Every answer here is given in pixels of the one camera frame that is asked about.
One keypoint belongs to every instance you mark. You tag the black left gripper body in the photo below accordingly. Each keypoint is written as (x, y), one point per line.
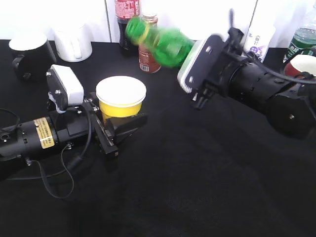
(80, 123)

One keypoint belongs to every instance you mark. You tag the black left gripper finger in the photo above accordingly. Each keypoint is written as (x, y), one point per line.
(118, 129)

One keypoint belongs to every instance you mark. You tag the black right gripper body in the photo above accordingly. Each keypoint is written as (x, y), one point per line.
(224, 78)

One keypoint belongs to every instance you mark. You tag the yellow paper cup white rim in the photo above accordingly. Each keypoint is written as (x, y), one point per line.
(120, 96)

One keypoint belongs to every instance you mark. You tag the green plastic bottle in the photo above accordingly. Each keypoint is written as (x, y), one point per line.
(169, 46)

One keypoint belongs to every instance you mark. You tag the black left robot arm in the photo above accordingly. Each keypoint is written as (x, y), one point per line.
(46, 136)

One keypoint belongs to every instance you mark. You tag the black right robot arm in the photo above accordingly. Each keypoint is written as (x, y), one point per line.
(289, 103)

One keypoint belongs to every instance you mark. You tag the red paper cup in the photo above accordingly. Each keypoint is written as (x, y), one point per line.
(300, 63)

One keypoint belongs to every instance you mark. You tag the white bottle purple print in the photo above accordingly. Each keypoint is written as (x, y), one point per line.
(258, 38)

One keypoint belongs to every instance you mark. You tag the brown labelled drink bottle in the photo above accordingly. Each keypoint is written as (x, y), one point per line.
(147, 61)

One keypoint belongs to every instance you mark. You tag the white ceramic mug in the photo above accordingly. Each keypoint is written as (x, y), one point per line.
(72, 42)

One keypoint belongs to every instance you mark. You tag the black mug white interior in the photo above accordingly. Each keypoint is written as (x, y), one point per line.
(32, 56)

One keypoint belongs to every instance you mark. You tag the black table mat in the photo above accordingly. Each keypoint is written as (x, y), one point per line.
(219, 172)

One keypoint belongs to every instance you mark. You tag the clear bottle green label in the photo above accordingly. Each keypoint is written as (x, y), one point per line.
(304, 36)

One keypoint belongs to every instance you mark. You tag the cola bottle red label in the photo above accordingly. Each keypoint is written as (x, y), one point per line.
(125, 10)

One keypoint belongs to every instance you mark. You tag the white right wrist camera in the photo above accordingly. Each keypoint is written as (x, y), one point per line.
(199, 62)

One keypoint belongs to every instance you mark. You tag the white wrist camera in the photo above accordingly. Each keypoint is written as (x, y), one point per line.
(199, 62)
(65, 90)

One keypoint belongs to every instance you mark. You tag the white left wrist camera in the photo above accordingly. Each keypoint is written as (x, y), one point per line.
(65, 90)

